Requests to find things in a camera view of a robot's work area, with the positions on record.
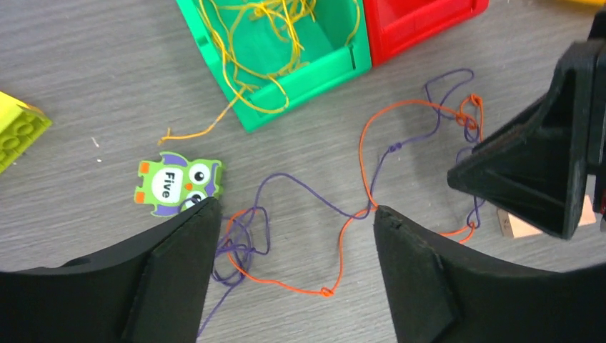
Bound yellow triangular toy block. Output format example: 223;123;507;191
1;92;53;172

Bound green monster toy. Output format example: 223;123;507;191
134;151;224;217

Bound green plastic bin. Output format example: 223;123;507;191
178;1;372;132

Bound orange plastic bin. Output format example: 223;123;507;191
567;0;605;6

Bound small wooden block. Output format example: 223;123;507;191
497;195;597;239

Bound orange yellow purple cables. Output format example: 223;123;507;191
196;68;489;338

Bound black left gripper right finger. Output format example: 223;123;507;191
374;206;605;342

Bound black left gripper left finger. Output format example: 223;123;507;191
1;198;222;342

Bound red plastic bin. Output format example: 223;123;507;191
363;0;489;66

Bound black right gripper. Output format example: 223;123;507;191
447;10;605;239

